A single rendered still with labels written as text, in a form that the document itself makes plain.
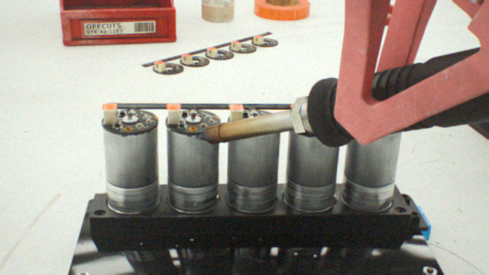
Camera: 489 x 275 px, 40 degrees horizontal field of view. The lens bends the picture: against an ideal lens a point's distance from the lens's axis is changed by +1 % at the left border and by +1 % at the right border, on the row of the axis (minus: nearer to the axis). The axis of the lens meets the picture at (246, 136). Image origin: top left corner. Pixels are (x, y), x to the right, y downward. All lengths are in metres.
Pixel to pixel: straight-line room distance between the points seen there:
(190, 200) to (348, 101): 0.12
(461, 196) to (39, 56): 0.36
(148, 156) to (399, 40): 0.13
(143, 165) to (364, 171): 0.10
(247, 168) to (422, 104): 0.12
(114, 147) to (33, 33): 0.36
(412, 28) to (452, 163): 0.21
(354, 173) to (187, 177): 0.08
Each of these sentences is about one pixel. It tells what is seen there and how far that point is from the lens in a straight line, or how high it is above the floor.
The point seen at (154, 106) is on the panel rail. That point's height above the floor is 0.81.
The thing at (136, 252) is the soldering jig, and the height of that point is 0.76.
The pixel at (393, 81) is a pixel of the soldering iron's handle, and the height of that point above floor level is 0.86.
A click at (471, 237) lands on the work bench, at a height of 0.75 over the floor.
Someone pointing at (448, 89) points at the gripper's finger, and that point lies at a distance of 0.18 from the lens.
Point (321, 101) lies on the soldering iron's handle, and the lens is 0.23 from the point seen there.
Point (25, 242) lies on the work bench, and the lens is 0.34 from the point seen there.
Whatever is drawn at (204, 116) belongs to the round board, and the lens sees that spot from 0.30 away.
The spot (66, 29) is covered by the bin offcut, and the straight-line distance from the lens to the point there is 0.60.
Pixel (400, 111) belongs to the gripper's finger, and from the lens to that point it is 0.20.
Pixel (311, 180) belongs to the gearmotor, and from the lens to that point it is 0.30.
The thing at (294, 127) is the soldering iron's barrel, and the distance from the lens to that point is 0.24.
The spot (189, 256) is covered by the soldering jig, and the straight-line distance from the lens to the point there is 0.30.
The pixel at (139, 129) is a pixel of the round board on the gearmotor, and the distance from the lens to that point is 0.29.
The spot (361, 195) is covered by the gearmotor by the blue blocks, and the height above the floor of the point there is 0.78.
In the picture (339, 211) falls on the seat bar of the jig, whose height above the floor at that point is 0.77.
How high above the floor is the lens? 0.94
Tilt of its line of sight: 26 degrees down
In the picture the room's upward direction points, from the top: 2 degrees clockwise
